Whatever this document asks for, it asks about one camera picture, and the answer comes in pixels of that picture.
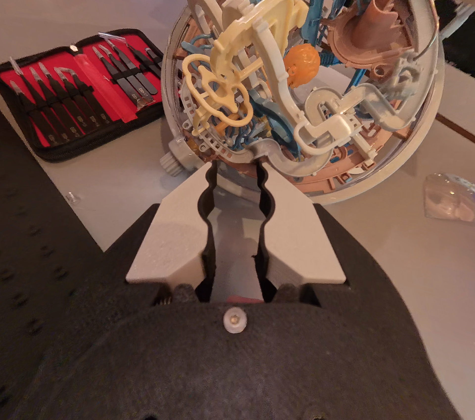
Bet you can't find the black dimpled mat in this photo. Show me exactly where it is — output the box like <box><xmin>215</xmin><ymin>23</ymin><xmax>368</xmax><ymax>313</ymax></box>
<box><xmin>0</xmin><ymin>108</ymin><xmax>109</xmax><ymax>420</ymax></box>

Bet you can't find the grey ribbed knob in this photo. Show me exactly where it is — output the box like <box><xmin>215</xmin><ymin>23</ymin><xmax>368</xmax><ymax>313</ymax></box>
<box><xmin>160</xmin><ymin>150</ymin><xmax>185</xmax><ymax>177</ymax></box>

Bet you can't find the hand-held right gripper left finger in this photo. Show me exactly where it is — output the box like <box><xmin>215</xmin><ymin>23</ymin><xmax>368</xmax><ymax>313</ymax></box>
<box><xmin>125</xmin><ymin>162</ymin><xmax>219</xmax><ymax>302</ymax></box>

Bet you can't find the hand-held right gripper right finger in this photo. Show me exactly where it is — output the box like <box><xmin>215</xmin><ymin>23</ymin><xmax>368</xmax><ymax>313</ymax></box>
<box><xmin>252</xmin><ymin>162</ymin><xmax>347</xmax><ymax>302</ymax></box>

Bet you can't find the small clear plastic shell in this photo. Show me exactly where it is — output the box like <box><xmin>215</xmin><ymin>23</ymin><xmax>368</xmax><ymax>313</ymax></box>
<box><xmin>422</xmin><ymin>172</ymin><xmax>475</xmax><ymax>222</ymax></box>

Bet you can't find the red tool case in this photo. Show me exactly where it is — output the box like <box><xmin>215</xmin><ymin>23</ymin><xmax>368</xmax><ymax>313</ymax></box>
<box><xmin>0</xmin><ymin>28</ymin><xmax>168</xmax><ymax>163</ymax></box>

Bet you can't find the marble maze ball toy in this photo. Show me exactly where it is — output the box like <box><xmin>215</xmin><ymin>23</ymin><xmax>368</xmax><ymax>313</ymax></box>
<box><xmin>160</xmin><ymin>0</ymin><xmax>446</xmax><ymax>205</ymax></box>

